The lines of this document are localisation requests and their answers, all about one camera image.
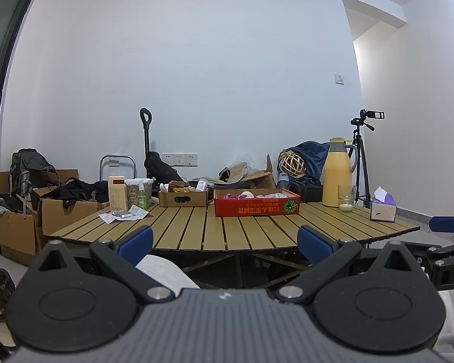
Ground black clothing pile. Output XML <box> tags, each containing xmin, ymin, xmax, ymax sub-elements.
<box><xmin>41</xmin><ymin>179</ymin><xmax>110</xmax><ymax>203</ymax></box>

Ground red cardboard box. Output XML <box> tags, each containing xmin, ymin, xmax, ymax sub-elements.
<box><xmin>213</xmin><ymin>188</ymin><xmax>301</xmax><ymax>217</ymax></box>

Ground black suitcase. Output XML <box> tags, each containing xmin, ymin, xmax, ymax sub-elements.
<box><xmin>289</xmin><ymin>179</ymin><xmax>324</xmax><ymax>203</ymax></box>

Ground white wall socket row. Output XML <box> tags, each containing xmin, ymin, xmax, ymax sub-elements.
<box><xmin>162</xmin><ymin>153</ymin><xmax>198</xmax><ymax>167</ymax></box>

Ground wooden slat folding table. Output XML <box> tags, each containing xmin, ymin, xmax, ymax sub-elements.
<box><xmin>47</xmin><ymin>200</ymin><xmax>420</xmax><ymax>292</ymax></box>

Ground open cardboard box with flaps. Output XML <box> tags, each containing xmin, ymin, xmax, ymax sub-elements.
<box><xmin>189</xmin><ymin>154</ymin><xmax>278</xmax><ymax>190</ymax></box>

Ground blue jacket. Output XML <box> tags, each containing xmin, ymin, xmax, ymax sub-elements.
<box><xmin>284</xmin><ymin>141</ymin><xmax>331</xmax><ymax>182</ymax></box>

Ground low cardboard tray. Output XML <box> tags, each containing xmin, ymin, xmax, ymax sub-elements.
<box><xmin>158</xmin><ymin>189</ymin><xmax>209</xmax><ymax>208</ymax></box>

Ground tall tan wooden box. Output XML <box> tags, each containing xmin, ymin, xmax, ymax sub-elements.
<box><xmin>108</xmin><ymin>176</ymin><xmax>128</xmax><ymax>212</ymax></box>

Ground clear lidded food container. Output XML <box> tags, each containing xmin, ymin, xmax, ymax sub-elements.
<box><xmin>125</xmin><ymin>178</ymin><xmax>154</xmax><ymax>209</ymax></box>

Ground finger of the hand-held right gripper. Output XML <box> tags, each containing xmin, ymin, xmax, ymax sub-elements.
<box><xmin>399</xmin><ymin>240</ymin><xmax>445</xmax><ymax>269</ymax></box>
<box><xmin>429</xmin><ymin>215</ymin><xmax>454</xmax><ymax>234</ymax></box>

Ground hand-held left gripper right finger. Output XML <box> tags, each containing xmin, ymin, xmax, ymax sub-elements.
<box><xmin>274</xmin><ymin>226</ymin><xmax>432</xmax><ymax>305</ymax></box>

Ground brown paper bag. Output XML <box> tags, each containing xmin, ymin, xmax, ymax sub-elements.
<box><xmin>219</xmin><ymin>162</ymin><xmax>252</xmax><ymax>184</ymax></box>

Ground white paper sheets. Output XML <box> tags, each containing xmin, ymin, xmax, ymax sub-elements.
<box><xmin>99</xmin><ymin>205</ymin><xmax>150</xmax><ymax>223</ymax></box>

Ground yellow thermos jug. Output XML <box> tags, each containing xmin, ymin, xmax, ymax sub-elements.
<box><xmin>321</xmin><ymin>138</ymin><xmax>358</xmax><ymax>208</ymax></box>

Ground black trolley bag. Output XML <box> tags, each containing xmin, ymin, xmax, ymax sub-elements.
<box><xmin>144</xmin><ymin>151</ymin><xmax>184</xmax><ymax>184</ymax></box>

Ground dark grey backpack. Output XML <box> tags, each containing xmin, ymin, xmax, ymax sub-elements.
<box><xmin>9</xmin><ymin>149</ymin><xmax>61</xmax><ymax>212</ymax></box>

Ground large cardboard box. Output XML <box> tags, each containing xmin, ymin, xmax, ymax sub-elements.
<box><xmin>0</xmin><ymin>169</ymin><xmax>79</xmax><ymax>266</ymax></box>

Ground wicker ball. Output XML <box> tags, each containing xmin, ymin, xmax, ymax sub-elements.
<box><xmin>279</xmin><ymin>150</ymin><xmax>306</xmax><ymax>177</ymax></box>

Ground glass door with dark frame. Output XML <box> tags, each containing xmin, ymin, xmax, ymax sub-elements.
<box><xmin>0</xmin><ymin>0</ymin><xmax>35</xmax><ymax>261</ymax></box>

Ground black tripod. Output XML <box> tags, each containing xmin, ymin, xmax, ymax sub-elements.
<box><xmin>349</xmin><ymin>119</ymin><xmax>375</xmax><ymax>208</ymax></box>

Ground black trolley handle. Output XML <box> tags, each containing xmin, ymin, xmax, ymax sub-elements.
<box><xmin>139</xmin><ymin>108</ymin><xmax>153</xmax><ymax>176</ymax></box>

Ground metal folding stool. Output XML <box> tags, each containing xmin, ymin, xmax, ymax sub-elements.
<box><xmin>99</xmin><ymin>155</ymin><xmax>137</xmax><ymax>180</ymax></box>

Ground tissue box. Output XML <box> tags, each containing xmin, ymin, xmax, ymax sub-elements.
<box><xmin>370</xmin><ymin>186</ymin><xmax>396</xmax><ymax>222</ymax></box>

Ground medium cardboard box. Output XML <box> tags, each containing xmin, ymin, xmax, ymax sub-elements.
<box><xmin>38</xmin><ymin>197</ymin><xmax>110</xmax><ymax>250</ymax></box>

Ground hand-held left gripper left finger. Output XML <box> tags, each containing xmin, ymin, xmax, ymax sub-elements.
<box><xmin>23</xmin><ymin>225</ymin><xmax>176</xmax><ymax>305</ymax></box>

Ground person's left leg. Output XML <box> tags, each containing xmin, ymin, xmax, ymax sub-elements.
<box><xmin>136</xmin><ymin>255</ymin><xmax>201</xmax><ymax>299</ymax></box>

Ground clear drinking glass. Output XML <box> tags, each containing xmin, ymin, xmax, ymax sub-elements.
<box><xmin>337</xmin><ymin>185</ymin><xmax>356</xmax><ymax>212</ymax></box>

